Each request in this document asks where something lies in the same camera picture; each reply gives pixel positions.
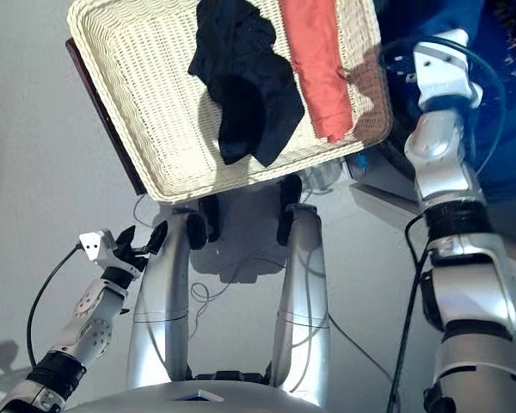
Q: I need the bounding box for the black cloth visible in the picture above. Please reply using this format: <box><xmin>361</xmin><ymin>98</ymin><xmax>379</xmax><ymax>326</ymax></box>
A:
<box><xmin>187</xmin><ymin>0</ymin><xmax>306</xmax><ymax>168</ymax></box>

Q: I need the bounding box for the pale woven basket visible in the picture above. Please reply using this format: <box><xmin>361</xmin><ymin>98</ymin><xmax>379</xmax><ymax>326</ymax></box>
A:
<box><xmin>66</xmin><ymin>0</ymin><xmax>395</xmax><ymax>204</ymax></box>

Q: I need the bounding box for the dark brown wooden stand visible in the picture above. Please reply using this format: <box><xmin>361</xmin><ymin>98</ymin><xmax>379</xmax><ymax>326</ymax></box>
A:
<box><xmin>64</xmin><ymin>37</ymin><xmax>148</xmax><ymax>197</ymax></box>

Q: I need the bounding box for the silver robot torso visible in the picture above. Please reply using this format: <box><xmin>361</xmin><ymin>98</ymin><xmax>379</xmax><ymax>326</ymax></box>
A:
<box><xmin>66</xmin><ymin>369</ymin><xmax>328</xmax><ymax>413</ymax></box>

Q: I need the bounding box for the orange-red cloth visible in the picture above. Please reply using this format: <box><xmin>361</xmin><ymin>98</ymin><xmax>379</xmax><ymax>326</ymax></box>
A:
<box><xmin>278</xmin><ymin>0</ymin><xmax>354</xmax><ymax>144</ymax></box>

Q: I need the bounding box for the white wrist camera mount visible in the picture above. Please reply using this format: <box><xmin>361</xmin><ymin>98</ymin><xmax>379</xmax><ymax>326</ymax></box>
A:
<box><xmin>412</xmin><ymin>28</ymin><xmax>485</xmax><ymax>108</ymax></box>
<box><xmin>77</xmin><ymin>229</ymin><xmax>141</xmax><ymax>276</ymax></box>

